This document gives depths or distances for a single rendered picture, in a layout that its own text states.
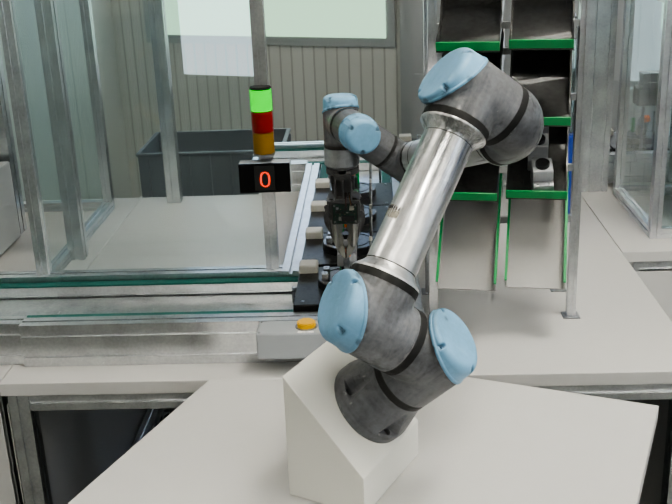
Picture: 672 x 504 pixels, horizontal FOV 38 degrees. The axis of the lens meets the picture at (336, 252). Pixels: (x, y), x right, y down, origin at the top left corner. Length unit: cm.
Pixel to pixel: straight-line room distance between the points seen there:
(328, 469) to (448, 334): 30
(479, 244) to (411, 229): 71
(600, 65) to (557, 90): 110
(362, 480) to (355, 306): 31
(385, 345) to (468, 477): 35
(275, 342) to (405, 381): 55
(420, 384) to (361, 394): 11
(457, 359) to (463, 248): 71
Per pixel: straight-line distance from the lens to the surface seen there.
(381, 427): 165
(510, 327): 233
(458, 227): 226
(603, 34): 330
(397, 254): 153
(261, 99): 227
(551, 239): 226
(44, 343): 226
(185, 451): 188
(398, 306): 151
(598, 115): 334
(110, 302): 244
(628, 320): 240
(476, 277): 220
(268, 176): 231
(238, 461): 183
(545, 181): 216
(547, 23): 217
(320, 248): 252
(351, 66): 551
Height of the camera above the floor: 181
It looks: 20 degrees down
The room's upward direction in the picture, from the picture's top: 2 degrees counter-clockwise
